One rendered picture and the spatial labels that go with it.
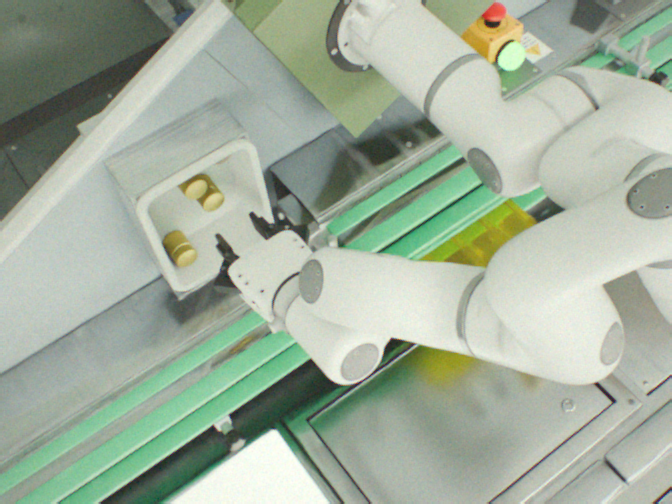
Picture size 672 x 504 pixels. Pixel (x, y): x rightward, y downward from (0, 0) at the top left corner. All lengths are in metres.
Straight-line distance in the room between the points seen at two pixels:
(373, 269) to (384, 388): 0.59
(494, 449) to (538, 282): 0.71
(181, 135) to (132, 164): 0.07
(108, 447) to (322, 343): 0.43
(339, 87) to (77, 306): 0.50
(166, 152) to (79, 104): 0.89
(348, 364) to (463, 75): 0.34
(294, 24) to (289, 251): 0.27
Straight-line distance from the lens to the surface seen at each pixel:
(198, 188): 1.11
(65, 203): 1.11
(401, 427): 1.33
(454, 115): 0.93
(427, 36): 0.99
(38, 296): 1.22
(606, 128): 0.84
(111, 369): 1.24
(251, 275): 1.01
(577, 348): 0.68
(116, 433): 1.22
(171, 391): 1.23
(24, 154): 1.85
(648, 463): 1.36
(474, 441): 1.33
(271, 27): 0.98
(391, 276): 0.78
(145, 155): 1.08
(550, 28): 1.46
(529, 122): 0.90
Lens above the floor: 1.51
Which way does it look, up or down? 29 degrees down
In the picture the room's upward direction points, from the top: 138 degrees clockwise
